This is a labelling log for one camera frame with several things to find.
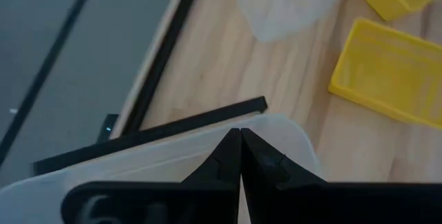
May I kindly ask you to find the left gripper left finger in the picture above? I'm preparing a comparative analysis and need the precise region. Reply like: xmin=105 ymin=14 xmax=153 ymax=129
xmin=61 ymin=129 xmax=242 ymax=224

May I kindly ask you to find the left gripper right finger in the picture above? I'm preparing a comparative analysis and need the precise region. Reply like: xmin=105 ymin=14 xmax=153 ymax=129
xmin=241 ymin=129 xmax=442 ymax=224

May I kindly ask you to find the clear plastic basket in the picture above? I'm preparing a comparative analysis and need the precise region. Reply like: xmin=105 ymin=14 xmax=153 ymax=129
xmin=0 ymin=113 xmax=324 ymax=224
xmin=222 ymin=0 xmax=349 ymax=44

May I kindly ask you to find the black aluminium table frame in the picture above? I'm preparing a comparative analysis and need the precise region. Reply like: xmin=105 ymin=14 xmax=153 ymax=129
xmin=119 ymin=0 xmax=208 ymax=138

